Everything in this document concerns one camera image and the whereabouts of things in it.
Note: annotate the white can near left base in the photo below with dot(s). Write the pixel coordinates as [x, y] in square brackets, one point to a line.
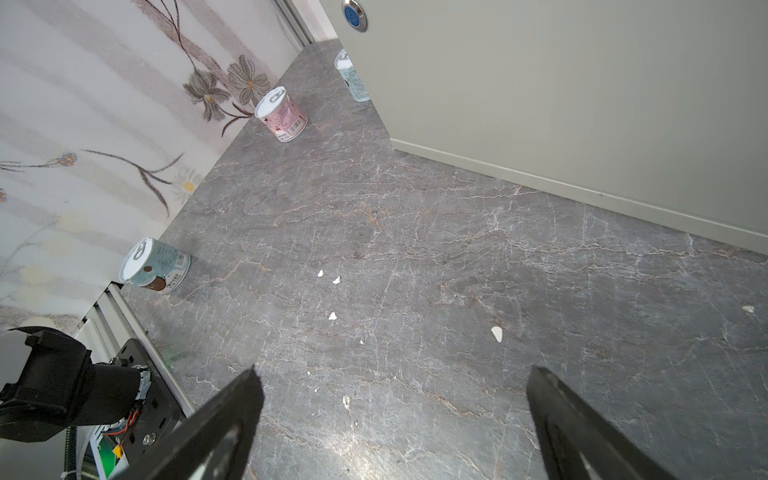
[155, 265]

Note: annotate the grey metal cabinet box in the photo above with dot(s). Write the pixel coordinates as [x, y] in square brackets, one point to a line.
[653, 109]

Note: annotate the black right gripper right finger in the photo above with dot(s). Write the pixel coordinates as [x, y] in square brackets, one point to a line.
[575, 440]

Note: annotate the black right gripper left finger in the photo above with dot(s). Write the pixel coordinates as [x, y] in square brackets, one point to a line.
[214, 443]

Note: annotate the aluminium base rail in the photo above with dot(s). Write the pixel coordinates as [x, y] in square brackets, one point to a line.
[113, 334]

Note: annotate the teal small can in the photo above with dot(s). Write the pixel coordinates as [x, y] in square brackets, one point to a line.
[349, 75]

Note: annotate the pink small can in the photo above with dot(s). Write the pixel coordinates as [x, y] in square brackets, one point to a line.
[281, 115]

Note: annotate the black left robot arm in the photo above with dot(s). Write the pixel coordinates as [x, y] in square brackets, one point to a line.
[49, 383]

